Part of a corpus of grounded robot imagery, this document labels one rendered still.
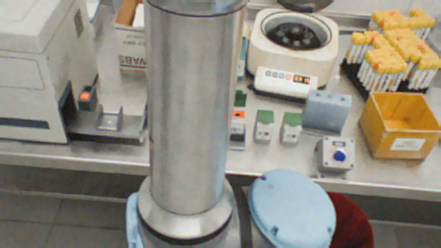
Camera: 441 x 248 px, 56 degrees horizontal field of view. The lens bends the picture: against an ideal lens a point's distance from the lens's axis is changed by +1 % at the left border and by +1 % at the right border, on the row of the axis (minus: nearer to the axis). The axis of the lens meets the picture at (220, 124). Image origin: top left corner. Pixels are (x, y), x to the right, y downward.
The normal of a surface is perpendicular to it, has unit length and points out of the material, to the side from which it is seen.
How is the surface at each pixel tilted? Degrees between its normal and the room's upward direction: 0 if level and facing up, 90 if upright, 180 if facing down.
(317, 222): 9
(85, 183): 0
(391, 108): 90
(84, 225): 0
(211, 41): 85
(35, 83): 90
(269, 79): 25
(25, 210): 0
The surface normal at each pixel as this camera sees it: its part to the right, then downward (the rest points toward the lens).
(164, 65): -0.51, 0.52
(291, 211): 0.23, -0.67
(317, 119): -0.19, 0.69
